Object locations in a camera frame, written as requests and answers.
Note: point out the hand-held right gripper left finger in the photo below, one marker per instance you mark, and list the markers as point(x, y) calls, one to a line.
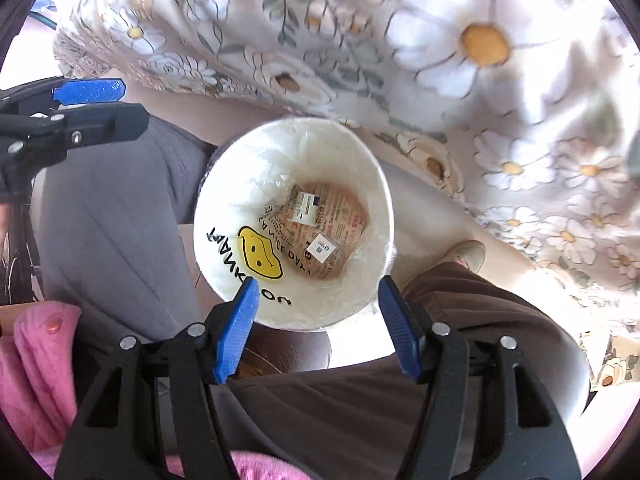
point(236, 332)

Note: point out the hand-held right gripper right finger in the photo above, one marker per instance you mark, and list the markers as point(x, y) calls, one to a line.
point(400, 332)

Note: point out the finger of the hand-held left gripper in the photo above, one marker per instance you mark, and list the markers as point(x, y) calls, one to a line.
point(107, 125)
point(90, 91)

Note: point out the brown printed paper bag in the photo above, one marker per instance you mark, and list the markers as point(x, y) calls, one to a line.
point(340, 220)

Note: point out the white smiley print trash bin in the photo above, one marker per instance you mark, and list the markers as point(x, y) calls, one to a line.
point(235, 195)

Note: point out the dark brown round stool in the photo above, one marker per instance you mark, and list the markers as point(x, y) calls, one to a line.
point(285, 352)

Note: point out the person's brown trouser leg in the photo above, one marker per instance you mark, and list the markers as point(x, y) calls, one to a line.
point(400, 420)

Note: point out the person's beige shoe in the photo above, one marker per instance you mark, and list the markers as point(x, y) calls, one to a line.
point(467, 255)

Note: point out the grey cloth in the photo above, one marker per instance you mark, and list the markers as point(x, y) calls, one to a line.
point(110, 240)

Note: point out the pink quilted cloth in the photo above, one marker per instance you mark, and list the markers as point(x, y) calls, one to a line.
point(35, 385)

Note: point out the floral bed sheet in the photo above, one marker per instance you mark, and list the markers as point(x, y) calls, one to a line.
point(450, 110)

